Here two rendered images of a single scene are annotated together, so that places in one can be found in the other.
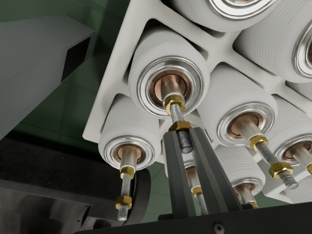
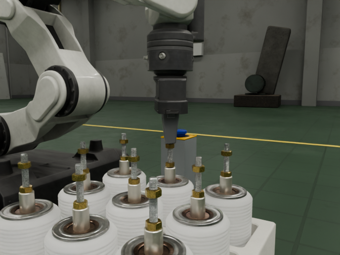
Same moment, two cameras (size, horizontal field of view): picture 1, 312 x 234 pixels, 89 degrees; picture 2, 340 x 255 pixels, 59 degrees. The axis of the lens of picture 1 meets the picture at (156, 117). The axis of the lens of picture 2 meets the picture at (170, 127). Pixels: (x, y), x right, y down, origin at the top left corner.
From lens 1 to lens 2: 0.62 m
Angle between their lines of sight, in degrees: 84
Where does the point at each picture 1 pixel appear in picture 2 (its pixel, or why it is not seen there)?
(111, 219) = (9, 177)
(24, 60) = (185, 165)
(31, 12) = not seen: hidden behind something
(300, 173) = not seen: outside the picture
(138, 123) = (143, 181)
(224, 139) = (124, 194)
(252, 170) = (55, 217)
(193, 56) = (187, 186)
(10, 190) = (88, 163)
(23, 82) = (179, 159)
